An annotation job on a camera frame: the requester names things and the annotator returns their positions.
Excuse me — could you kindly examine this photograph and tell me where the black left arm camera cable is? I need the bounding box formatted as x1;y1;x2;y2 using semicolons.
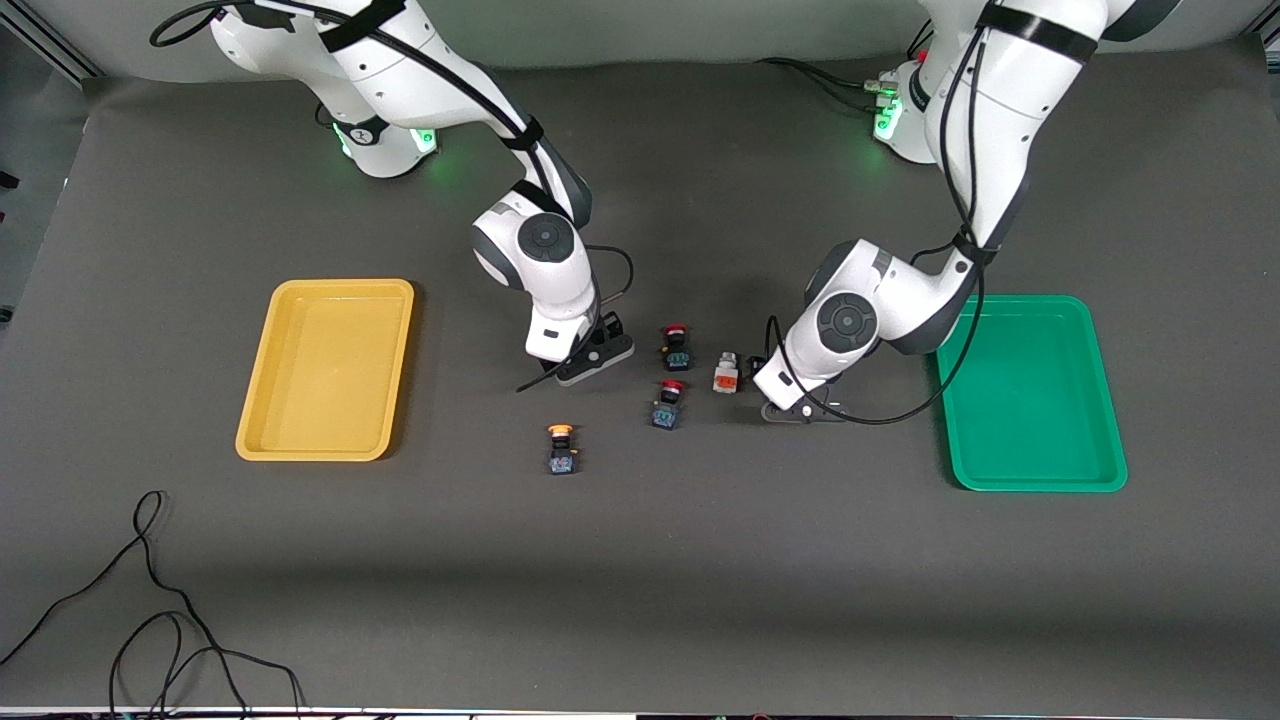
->
765;20;991;427

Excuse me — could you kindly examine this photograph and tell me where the long loose black cable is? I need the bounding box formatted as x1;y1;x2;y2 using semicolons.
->
0;490;306;720

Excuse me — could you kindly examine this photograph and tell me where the dark grey table mat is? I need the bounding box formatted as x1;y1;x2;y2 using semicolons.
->
0;55;1280;716

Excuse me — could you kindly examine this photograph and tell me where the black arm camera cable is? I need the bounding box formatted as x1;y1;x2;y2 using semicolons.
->
765;20;991;427
150;0;637;331

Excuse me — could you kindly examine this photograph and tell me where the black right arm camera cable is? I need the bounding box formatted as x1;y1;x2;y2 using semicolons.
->
150;0;637;331

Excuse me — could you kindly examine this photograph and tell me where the green plastic tray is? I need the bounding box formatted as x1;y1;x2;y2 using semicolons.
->
930;293;1129;493

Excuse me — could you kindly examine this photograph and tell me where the black left arm base cable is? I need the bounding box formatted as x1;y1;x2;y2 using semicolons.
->
755;57;883;93
800;65;887;113

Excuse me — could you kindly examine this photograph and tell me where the aluminium frame rail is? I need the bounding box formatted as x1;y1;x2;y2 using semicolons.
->
0;18;103;83

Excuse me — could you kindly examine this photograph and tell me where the yellow plastic tray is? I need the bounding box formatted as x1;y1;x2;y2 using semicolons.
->
235;278;416;463

